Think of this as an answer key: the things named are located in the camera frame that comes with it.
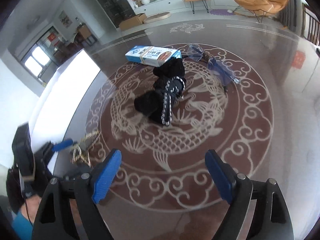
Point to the black beaded knit garment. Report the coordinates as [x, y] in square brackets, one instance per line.
[157, 104]

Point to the white cardboard storage box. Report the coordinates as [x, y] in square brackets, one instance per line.
[60, 99]

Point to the orange lounge chair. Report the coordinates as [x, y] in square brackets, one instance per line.
[262, 8]

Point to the white tv cabinet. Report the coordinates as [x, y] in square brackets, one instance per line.
[174, 6]

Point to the gold braided rope belt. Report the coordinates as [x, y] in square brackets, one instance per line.
[80, 151]

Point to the brown cardboard box on floor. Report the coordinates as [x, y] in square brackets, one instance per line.
[132, 22]

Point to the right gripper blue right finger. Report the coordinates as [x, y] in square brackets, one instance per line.
[271, 219]

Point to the person's hand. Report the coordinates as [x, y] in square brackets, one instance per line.
[30, 207]

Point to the blue white toothpaste box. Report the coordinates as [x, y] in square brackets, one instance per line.
[152, 56]

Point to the round wooden floor tray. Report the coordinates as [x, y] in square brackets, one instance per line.
[156, 17]

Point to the small wooden bench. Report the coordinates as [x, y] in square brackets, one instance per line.
[192, 4]

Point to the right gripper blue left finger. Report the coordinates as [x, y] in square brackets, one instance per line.
[54, 219]

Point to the dark wooden dining chair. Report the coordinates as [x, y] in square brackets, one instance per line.
[310, 25]

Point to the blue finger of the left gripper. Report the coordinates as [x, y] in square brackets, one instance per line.
[62, 145]

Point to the clear blue safety glasses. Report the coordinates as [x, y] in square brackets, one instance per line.
[225, 76]

